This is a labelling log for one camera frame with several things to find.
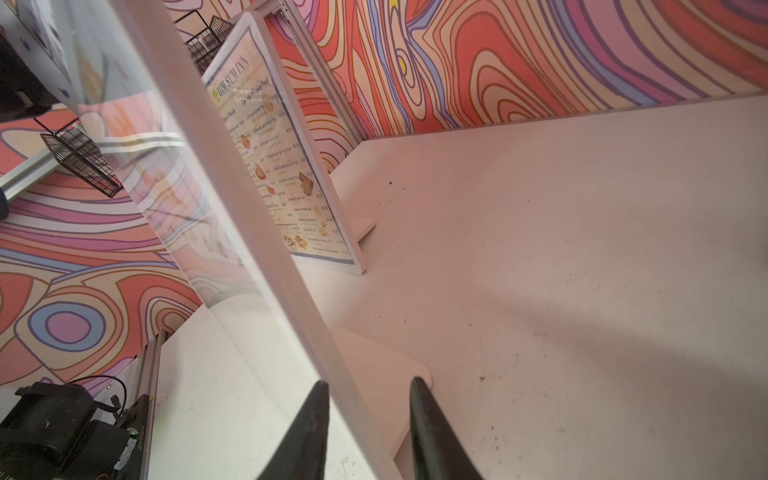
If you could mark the white board panel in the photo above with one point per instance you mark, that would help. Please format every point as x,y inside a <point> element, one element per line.
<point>266,46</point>
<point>234,376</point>

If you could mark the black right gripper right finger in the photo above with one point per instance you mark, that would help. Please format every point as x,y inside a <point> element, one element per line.
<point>436,450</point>

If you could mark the black wire basket left wall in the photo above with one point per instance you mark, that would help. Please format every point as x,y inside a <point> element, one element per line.
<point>74,150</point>

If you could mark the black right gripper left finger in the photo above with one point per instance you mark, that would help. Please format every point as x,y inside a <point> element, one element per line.
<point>303,450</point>

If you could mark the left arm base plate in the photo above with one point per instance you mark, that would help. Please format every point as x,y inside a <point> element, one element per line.
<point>63,432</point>

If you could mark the Dim Sum Inn menu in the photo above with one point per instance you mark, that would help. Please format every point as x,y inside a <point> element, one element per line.
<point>258,122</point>

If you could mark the white board front panel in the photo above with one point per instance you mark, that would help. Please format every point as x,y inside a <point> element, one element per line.
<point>266,46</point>

